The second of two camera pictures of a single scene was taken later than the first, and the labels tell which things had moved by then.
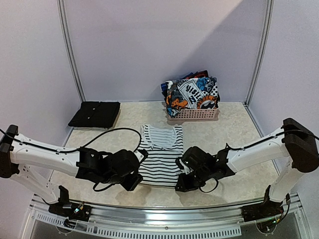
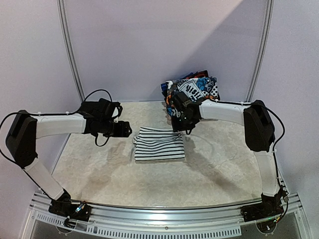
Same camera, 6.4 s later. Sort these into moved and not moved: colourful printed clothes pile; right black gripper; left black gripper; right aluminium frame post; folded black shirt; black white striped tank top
Moved: black white striped tank top; left black gripper; right black gripper
Not moved: right aluminium frame post; folded black shirt; colourful printed clothes pile
